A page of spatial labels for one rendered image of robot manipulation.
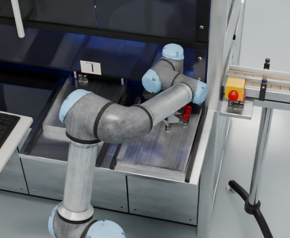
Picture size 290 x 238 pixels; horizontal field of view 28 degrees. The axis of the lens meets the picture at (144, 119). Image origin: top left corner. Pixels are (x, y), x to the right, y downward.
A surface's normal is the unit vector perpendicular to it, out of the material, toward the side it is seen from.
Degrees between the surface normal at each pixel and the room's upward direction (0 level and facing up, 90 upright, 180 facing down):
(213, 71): 90
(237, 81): 0
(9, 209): 0
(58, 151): 0
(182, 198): 90
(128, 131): 72
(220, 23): 90
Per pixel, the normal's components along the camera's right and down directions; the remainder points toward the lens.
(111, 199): -0.24, 0.67
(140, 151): -0.03, -0.73
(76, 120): -0.53, 0.32
